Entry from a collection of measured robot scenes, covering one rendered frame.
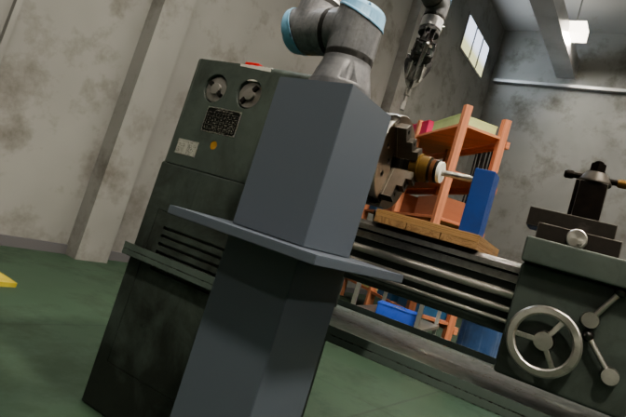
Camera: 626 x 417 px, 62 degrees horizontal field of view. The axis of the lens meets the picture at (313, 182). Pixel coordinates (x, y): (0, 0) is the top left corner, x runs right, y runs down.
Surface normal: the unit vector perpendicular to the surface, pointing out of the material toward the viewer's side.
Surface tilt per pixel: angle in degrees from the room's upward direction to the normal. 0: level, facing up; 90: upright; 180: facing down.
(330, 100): 90
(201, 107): 90
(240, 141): 90
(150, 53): 90
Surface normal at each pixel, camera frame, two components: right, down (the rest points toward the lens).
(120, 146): 0.80, 0.20
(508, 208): -0.53, -0.24
